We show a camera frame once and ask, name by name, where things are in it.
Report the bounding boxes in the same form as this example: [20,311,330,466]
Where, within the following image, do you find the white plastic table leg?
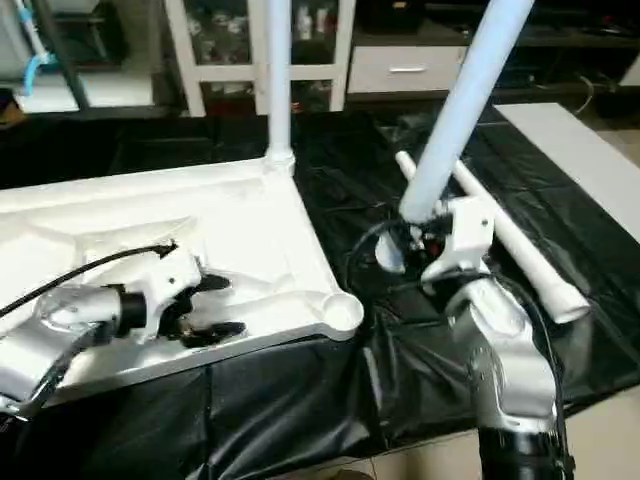
[394,150,594,326]
[375,0,536,274]
[262,0,298,177]

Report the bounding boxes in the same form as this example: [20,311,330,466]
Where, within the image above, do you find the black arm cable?
[344,221,563,403]
[0,242,180,323]

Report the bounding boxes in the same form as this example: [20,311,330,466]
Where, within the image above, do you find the white plastic table top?
[0,150,367,407]

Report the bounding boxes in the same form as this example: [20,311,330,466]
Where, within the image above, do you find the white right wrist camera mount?
[420,196,497,287]

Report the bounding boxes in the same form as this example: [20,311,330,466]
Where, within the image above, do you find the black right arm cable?
[344,221,563,403]

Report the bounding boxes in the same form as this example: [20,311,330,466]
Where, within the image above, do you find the white flat panel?
[494,100,640,247]

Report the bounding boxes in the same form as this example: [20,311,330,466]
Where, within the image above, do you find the white drawer unit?
[347,45,473,97]

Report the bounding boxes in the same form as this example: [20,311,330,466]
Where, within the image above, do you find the white glass door cabinet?
[164,0,357,117]

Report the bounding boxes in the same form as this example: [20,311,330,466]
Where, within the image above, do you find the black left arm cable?
[0,242,180,323]

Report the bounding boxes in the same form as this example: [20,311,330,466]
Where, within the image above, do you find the grey metal pole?
[38,0,93,111]

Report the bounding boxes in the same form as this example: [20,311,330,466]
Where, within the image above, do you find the black work mat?
[0,105,640,471]

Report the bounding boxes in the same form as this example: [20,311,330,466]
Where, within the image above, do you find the light blue plastic item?
[14,0,57,97]

